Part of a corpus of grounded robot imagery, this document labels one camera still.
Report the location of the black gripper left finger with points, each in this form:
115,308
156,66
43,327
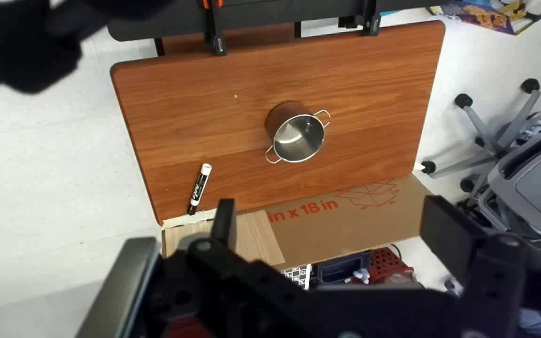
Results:
224,222

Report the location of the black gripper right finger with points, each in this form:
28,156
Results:
455,235

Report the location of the white marker with black label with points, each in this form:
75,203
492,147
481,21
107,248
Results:
199,188

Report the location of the red perforated item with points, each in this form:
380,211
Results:
389,265

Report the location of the white patterned packet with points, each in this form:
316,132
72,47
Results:
297,275

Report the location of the grey office chair seat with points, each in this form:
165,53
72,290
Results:
534,181

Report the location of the grey office chair base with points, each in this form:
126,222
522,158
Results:
477,124

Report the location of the brown cardboard box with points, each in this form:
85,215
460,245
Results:
338,228

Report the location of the dark blue box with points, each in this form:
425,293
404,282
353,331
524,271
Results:
342,271

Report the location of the colourful printed poster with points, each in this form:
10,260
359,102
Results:
496,14

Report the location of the small black clamp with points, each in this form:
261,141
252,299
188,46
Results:
370,19

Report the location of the black table frame bar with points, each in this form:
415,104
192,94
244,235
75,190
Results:
158,27

